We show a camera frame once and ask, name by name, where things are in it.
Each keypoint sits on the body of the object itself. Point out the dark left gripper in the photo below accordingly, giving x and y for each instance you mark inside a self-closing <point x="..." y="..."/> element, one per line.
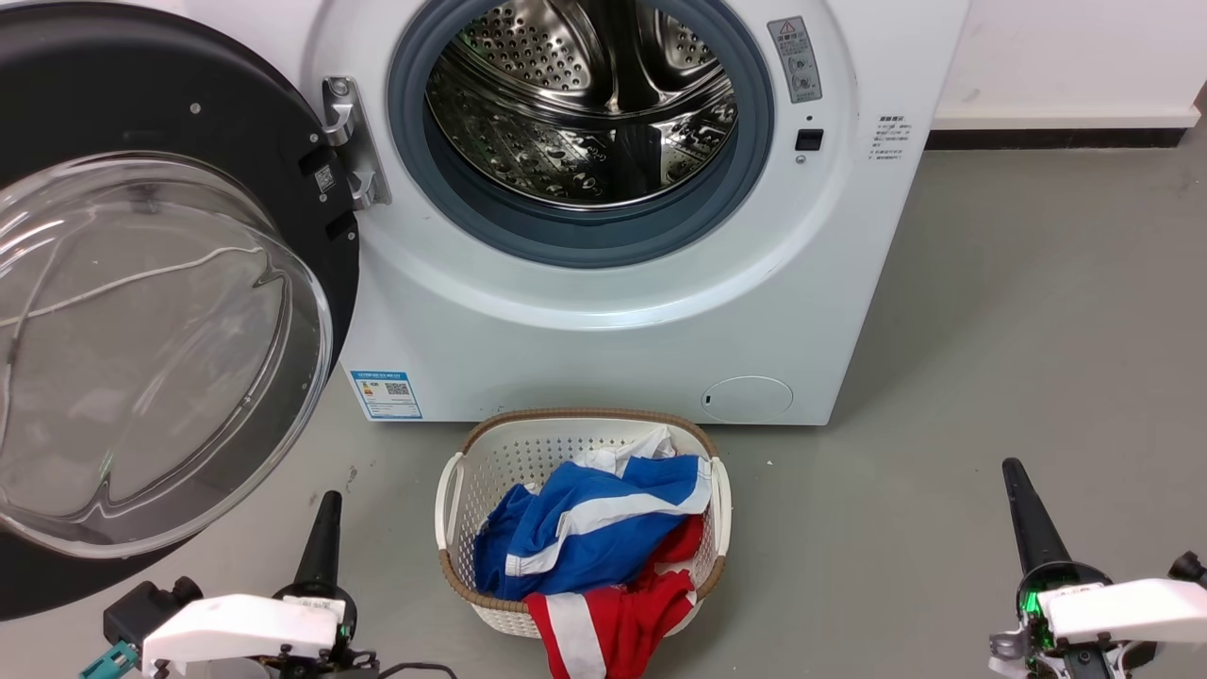
<point x="330" y="594"/>

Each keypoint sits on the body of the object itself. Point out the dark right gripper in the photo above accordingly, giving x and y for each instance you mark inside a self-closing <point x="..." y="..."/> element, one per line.
<point x="1066" y="575"/>

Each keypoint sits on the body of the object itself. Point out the dark round glass washer door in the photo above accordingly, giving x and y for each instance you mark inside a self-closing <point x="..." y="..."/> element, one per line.
<point x="141" y="94"/>

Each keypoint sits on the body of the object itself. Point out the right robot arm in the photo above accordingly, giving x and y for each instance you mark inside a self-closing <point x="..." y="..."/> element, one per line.
<point x="1084" y="662"/>

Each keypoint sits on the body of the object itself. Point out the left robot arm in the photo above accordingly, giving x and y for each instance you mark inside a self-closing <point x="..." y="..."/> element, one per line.
<point x="321" y="668"/>

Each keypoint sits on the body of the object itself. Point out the white front-load washing machine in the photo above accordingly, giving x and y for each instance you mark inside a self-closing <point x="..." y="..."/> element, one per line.
<point x="603" y="358"/>

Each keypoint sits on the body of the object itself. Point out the silver metal door hinge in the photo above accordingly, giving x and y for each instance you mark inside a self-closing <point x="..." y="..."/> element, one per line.
<point x="363" y="160"/>

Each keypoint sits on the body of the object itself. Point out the black door latch slot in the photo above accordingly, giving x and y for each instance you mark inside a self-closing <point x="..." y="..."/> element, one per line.
<point x="809" y="140"/>

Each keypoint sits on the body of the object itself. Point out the blue energy label sticker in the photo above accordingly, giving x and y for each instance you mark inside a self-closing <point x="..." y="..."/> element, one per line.
<point x="387" y="394"/>

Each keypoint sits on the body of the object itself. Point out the white perforated laundry basket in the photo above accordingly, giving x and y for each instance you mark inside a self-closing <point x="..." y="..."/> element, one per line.
<point x="500" y="453"/>

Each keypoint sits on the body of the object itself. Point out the blue and white garment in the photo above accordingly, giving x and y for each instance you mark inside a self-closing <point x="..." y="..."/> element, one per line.
<point x="575" y="528"/>

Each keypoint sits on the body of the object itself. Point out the round white filter cover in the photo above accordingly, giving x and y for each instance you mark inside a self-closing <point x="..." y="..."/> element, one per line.
<point x="747" y="400"/>

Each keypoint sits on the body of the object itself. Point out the red and white garment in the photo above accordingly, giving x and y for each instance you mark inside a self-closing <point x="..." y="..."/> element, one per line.
<point x="632" y="627"/>

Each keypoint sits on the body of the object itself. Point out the black baseboard strip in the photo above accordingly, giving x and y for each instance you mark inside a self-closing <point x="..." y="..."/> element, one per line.
<point x="1056" y="139"/>

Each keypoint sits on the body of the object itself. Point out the stainless steel washer drum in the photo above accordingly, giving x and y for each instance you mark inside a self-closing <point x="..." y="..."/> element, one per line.
<point x="566" y="104"/>

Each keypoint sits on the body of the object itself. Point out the grey warning sticker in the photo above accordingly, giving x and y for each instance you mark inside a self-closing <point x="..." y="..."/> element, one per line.
<point x="795" y="58"/>

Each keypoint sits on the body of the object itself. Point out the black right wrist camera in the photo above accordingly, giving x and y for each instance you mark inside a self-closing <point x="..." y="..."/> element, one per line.
<point x="1190" y="568"/>

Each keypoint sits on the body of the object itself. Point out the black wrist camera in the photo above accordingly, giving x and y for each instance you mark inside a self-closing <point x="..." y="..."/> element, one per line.
<point x="1190" y="568"/>
<point x="141" y="608"/>

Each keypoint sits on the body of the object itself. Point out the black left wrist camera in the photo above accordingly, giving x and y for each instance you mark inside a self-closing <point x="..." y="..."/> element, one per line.
<point x="141" y="608"/>

